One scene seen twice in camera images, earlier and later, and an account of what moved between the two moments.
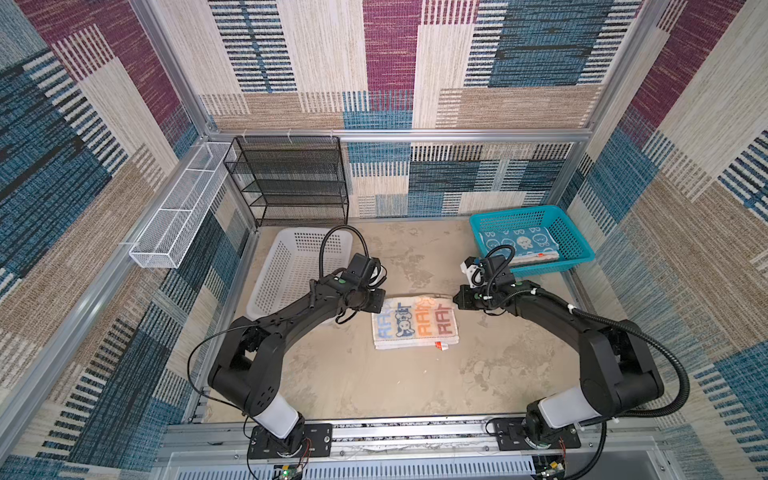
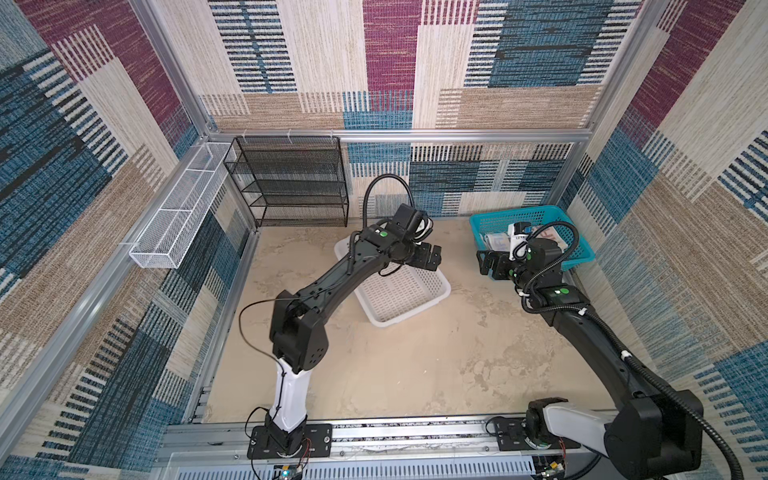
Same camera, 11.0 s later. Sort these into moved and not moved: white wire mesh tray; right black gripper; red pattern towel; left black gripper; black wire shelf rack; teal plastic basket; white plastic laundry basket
Moved: white plastic laundry basket; red pattern towel; left black gripper; right black gripper
Not moved: white wire mesh tray; black wire shelf rack; teal plastic basket
